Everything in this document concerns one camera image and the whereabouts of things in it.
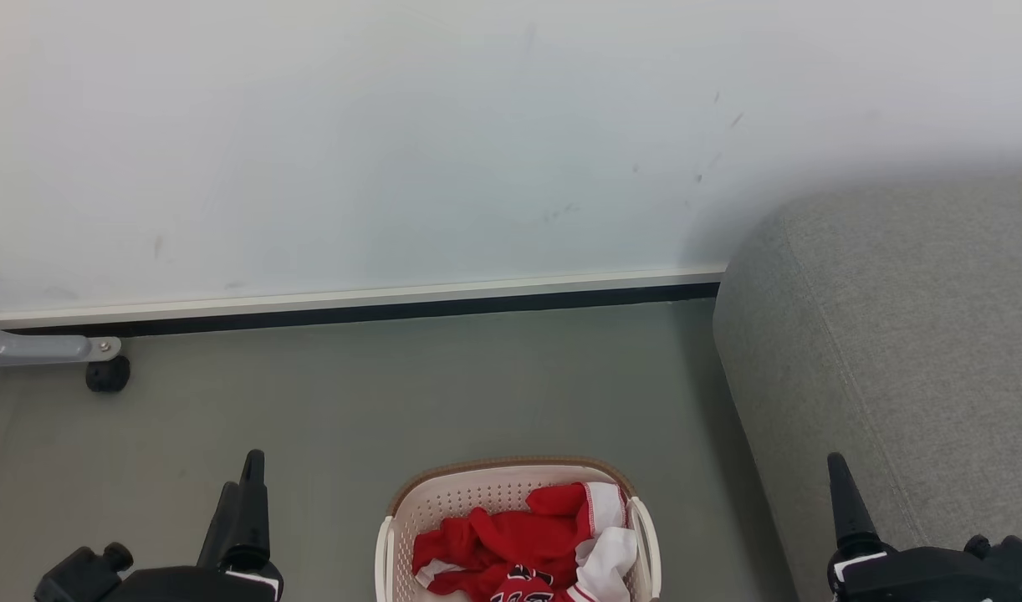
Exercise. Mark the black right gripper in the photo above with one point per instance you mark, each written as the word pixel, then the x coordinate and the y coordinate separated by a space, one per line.
pixel 937 577

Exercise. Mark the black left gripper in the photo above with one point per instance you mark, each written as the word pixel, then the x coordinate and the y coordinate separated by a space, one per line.
pixel 168 585

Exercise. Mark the red and white garment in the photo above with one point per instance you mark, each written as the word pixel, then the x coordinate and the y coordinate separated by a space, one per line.
pixel 511 543

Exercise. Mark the grey fabric sofa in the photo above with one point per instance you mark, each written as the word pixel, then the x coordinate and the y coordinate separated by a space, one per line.
pixel 896 334

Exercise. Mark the black caster wheel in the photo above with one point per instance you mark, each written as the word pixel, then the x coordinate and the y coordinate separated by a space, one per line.
pixel 108 374

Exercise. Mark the beige perforated laundry basket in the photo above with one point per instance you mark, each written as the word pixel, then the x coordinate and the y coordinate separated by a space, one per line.
pixel 444 502

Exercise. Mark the white and black baseboard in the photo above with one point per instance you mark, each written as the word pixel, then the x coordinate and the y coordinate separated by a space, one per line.
pixel 394 311

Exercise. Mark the grey metal stand leg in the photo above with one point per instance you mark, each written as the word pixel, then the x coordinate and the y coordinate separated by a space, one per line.
pixel 34 347

